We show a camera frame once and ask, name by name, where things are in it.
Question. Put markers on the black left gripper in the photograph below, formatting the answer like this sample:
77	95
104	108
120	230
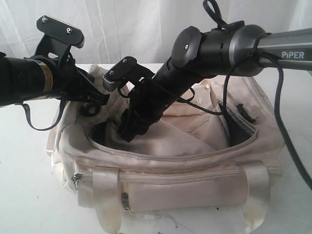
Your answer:
69	82

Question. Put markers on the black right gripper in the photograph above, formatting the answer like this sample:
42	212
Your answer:
152	95

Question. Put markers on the cream fabric duffel bag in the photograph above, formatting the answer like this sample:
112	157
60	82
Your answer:
187	159

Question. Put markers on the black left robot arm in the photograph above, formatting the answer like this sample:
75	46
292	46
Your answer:
50	73

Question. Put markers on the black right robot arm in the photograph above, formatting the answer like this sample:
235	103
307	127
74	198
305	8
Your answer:
196	56

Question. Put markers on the white backdrop curtain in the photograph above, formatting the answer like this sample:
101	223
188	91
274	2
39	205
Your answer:
144	29

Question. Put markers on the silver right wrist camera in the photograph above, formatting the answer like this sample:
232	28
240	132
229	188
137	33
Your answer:
117	75

